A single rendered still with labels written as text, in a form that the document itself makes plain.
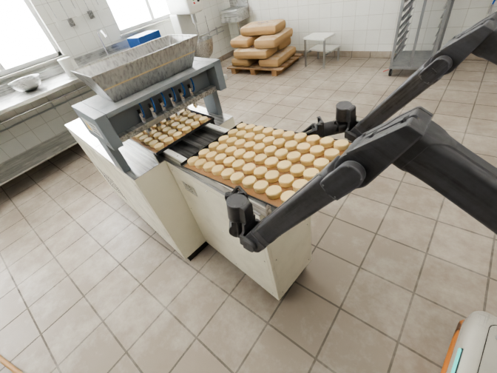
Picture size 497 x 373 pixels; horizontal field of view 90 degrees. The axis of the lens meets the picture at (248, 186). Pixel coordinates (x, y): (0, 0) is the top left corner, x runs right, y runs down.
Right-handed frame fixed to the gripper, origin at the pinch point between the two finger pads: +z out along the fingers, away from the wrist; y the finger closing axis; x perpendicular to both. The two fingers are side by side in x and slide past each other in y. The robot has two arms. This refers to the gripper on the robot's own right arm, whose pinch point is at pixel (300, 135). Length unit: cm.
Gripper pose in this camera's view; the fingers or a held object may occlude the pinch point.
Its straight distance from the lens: 108.7
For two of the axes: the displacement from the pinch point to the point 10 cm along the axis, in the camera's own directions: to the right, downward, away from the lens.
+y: -2.3, -7.5, -6.2
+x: 0.2, 6.3, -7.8
